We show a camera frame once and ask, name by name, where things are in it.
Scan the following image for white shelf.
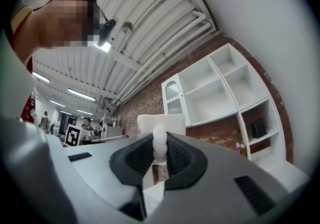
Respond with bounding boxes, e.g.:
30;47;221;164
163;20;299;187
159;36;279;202
161;42;288;171

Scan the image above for white metal rack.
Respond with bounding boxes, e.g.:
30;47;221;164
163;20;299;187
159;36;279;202
100;114;121;139

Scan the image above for black head-mounted camera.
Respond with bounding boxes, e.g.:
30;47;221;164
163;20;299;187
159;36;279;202
95;18;117;47

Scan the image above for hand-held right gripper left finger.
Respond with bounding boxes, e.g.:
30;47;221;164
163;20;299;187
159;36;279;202
1;115;155;224

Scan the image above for white ceiling pipe bundle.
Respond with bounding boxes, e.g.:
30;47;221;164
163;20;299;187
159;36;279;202
109;10;216;108

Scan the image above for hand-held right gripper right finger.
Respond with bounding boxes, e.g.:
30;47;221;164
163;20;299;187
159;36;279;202
147;132;310;224

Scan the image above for small yellow dark bottle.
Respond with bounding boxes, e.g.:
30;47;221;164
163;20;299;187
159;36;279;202
239;143;249;159

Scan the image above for person's head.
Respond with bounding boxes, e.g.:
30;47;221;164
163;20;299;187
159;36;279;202
14;0;107;66

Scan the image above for small black box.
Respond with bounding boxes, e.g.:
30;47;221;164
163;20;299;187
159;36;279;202
251;119;268;139

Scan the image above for white cup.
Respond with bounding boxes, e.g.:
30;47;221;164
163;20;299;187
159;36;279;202
136;114;187;166

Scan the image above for square ceiling light panel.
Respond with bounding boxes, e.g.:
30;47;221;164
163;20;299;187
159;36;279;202
93;40;112;54

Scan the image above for person's white red shirt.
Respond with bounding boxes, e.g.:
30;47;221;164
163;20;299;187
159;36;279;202
0;1;39;125

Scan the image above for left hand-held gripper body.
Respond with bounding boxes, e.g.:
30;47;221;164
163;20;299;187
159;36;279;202
63;123;92;147

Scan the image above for round metal pendant lamp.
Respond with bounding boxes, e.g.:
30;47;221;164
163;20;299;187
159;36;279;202
121;21;134;35

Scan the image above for white glass cabinet door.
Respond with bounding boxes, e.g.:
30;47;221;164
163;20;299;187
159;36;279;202
161;74;192;128

